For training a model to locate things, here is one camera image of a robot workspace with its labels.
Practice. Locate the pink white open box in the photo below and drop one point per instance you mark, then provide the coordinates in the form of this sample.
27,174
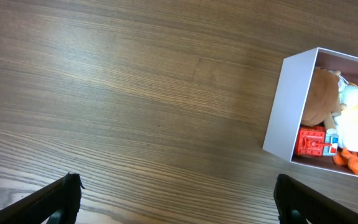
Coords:
289,102

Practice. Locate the red toy fire truck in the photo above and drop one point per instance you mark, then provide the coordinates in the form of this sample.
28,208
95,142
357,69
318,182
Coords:
316,142

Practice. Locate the brown plush toy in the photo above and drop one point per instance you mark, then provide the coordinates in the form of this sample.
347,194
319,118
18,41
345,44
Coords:
322,101

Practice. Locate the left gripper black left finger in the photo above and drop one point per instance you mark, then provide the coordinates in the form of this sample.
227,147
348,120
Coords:
57,203

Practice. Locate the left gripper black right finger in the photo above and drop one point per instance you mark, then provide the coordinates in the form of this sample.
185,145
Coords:
298,203

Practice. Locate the white plush duck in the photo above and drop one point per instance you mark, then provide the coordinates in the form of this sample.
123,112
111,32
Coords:
347,128

